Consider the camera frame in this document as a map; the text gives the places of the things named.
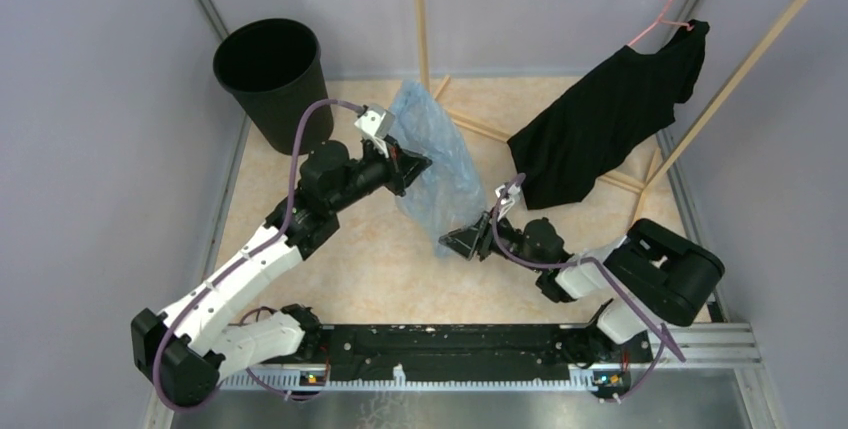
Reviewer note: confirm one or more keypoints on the black trash bin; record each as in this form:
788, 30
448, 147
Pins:
272, 68

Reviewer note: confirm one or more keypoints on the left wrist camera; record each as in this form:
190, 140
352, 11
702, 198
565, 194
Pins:
374, 125

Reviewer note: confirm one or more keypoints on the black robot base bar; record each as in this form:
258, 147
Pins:
463, 353

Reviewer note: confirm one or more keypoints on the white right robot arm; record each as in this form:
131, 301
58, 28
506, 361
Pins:
660, 278

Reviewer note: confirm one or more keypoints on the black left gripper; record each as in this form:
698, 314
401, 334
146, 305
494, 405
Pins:
402, 166

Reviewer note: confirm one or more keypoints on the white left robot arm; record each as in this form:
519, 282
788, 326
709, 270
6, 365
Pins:
188, 348

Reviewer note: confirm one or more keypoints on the pink clothes hanger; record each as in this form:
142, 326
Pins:
661, 19

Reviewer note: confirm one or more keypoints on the blue plastic trash bag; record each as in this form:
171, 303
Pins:
449, 194

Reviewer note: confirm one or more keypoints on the aluminium frame rail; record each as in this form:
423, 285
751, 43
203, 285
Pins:
701, 346

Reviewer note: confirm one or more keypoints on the wooden clothes rack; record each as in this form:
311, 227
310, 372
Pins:
661, 164

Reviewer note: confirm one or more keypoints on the black t-shirt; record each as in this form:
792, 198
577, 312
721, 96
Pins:
595, 124

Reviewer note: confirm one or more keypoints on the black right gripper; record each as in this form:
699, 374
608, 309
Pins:
464, 240

